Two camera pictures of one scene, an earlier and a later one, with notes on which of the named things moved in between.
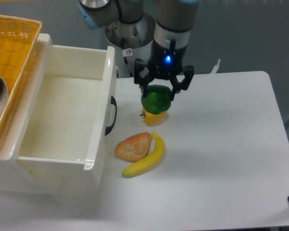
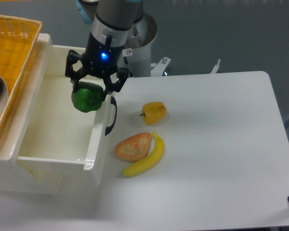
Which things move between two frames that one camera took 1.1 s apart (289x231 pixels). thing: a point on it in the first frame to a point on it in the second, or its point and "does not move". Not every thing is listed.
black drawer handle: (113, 101) does not move
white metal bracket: (216, 67) does not move
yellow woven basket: (13, 41) does not move
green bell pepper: (157, 99) to (89, 97)
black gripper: (165, 63) to (101, 57)
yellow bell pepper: (151, 119) does not move
